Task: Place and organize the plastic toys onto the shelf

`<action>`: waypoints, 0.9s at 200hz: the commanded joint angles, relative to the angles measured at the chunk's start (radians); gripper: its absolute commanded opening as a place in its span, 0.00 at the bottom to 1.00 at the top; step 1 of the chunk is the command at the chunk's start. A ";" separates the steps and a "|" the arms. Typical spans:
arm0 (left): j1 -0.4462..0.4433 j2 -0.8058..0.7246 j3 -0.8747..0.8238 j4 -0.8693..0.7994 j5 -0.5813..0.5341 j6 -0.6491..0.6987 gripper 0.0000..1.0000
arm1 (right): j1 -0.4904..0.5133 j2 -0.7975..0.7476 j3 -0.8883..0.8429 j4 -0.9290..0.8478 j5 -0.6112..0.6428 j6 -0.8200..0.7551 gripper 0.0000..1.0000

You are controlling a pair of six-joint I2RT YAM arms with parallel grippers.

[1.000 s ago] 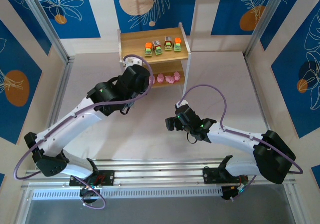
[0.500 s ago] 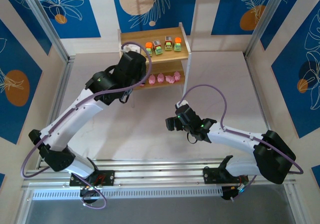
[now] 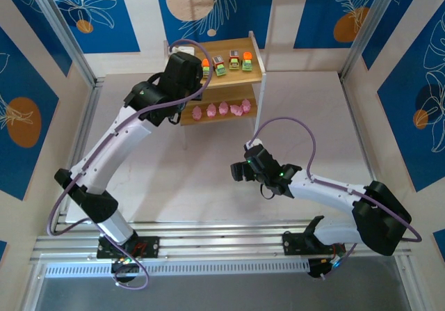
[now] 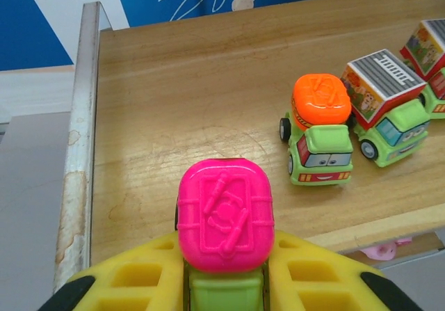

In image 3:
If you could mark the wooden two-tier shelf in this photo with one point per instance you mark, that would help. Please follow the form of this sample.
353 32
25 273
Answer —
236 78

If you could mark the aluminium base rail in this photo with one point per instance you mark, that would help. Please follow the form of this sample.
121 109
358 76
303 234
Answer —
226 241

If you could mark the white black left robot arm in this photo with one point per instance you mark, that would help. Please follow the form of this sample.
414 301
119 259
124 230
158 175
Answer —
114 144

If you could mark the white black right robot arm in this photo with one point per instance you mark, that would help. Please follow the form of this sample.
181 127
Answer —
327 192

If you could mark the aluminium frame post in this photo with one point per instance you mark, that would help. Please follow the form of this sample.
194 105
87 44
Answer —
71 39
370 25

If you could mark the black controller board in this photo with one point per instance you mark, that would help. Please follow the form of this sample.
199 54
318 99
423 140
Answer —
318 269
120 267

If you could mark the aluminium side rail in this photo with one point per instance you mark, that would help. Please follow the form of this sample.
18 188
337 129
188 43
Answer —
359 133
87 123

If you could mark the green toy truck orange top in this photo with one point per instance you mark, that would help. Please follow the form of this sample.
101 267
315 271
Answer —
247 62
206 68

